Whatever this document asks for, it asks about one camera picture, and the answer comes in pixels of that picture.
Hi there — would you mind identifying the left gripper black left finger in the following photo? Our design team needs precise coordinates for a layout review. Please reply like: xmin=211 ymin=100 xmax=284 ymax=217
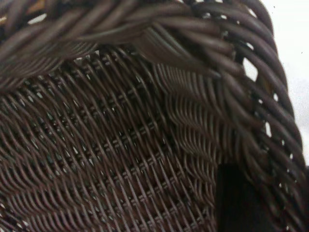
xmin=214 ymin=163 xmax=288 ymax=232

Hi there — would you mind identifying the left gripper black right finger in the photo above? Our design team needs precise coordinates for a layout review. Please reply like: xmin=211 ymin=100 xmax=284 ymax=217
xmin=304 ymin=165 xmax=309 ymax=232

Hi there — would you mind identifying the black woven basket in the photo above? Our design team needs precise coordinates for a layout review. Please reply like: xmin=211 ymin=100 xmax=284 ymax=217
xmin=0 ymin=0 xmax=307 ymax=232

